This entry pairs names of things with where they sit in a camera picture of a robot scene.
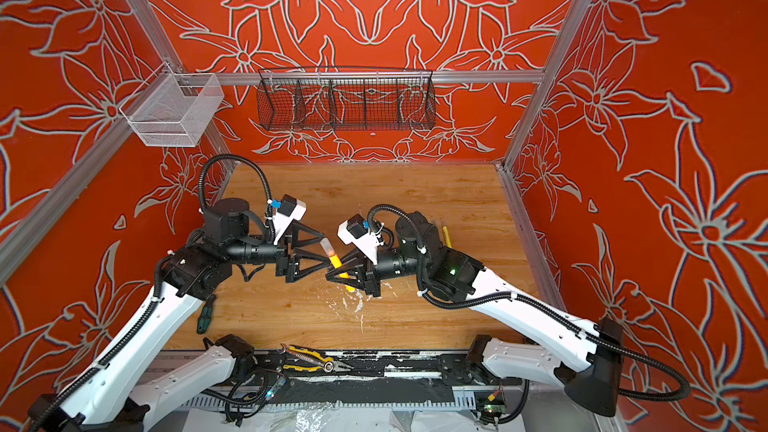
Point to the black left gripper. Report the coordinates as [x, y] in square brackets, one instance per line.
[290, 266]

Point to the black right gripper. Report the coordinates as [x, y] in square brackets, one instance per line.
[368, 276]

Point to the orange pen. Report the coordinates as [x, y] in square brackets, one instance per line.
[337, 263]

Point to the yellow pen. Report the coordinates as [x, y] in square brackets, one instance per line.
[446, 236]

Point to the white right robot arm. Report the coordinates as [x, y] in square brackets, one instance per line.
[583, 358]

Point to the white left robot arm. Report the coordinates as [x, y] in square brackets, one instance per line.
[108, 395]

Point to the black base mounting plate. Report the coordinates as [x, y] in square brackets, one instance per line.
[449, 367]

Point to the white mesh basket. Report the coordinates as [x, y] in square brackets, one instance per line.
[168, 114]

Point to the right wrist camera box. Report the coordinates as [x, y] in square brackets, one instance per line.
[357, 232]

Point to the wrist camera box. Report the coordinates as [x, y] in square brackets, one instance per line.
[357, 232]
[285, 211]

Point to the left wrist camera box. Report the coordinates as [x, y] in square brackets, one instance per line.
[285, 211]

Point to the yellow handled pliers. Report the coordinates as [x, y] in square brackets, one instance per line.
[307, 360]

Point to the green handled screwdriver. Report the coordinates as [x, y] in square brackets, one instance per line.
[206, 315]

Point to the black wire basket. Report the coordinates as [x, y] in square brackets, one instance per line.
[359, 99]

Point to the white slotted cable duct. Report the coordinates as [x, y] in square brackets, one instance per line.
[462, 401]

